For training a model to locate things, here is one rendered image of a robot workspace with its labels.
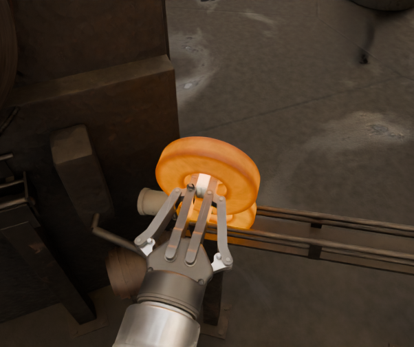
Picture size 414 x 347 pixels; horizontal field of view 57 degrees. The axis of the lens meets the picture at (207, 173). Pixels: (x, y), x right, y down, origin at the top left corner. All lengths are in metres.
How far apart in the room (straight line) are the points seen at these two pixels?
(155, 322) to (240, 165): 0.22
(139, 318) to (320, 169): 1.49
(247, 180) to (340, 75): 1.90
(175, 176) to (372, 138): 1.58
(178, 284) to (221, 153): 0.18
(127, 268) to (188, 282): 0.49
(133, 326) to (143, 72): 0.54
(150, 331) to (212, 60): 2.07
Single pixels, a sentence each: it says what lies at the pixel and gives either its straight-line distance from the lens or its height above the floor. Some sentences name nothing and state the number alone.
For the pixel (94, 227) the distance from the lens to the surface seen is 0.90.
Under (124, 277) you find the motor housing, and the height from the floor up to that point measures 0.52.
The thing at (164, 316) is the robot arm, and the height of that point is 0.95.
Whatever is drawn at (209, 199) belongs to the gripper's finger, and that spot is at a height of 0.93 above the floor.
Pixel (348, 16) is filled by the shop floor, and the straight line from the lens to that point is 2.95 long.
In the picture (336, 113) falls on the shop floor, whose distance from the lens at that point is 2.12.
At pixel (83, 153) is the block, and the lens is 0.78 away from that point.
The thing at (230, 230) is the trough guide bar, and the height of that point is 0.68.
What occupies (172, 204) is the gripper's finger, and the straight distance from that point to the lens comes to 0.51.
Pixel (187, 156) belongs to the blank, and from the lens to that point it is 0.51.
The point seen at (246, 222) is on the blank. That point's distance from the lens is 0.77.
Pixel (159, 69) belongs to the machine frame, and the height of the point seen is 0.87.
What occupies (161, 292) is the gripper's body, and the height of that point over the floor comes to 0.95.
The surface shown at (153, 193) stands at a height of 0.69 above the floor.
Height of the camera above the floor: 1.35
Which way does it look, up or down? 51 degrees down
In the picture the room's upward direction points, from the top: straight up
